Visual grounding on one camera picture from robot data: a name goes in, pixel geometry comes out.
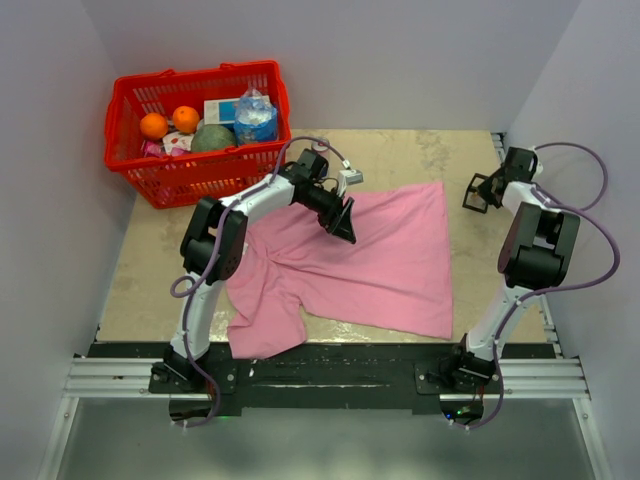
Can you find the orange fruit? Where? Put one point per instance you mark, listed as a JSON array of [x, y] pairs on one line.
[[186, 119], [154, 126]]

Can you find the left orange fruit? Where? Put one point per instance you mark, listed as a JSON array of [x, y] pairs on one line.
[[154, 126]]

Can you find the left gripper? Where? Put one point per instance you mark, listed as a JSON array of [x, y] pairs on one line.
[[341, 227]]

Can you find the white blue carton box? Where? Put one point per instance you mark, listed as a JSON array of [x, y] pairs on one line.
[[220, 112]]

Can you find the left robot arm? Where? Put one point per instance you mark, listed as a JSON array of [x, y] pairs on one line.
[[213, 244]]

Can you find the right orange fruit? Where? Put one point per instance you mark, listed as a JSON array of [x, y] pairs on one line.
[[186, 119]]

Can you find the green melon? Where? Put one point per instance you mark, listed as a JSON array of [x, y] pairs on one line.
[[213, 137]]

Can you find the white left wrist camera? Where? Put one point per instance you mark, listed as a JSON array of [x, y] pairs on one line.
[[348, 177]]

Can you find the pink t-shirt garment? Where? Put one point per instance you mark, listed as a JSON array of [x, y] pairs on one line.
[[397, 274]]

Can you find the black square frame stand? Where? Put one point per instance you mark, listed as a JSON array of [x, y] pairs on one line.
[[478, 196]]

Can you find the aluminium rail frame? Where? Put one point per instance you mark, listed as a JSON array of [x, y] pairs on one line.
[[109, 426]]

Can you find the blue plastic bag pack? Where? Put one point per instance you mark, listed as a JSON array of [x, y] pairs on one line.
[[246, 134]]

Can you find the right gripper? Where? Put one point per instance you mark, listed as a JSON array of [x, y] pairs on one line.
[[484, 188]]

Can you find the white red small package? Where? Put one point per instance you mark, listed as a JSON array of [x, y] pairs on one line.
[[177, 143]]

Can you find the pink snack packet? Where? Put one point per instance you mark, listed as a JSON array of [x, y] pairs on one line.
[[153, 149]]

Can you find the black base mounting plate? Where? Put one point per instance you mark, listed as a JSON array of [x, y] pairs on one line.
[[421, 378]]

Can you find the energy drink can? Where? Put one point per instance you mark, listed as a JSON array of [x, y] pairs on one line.
[[319, 147]]

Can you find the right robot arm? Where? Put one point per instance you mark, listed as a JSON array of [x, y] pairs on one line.
[[534, 257]]

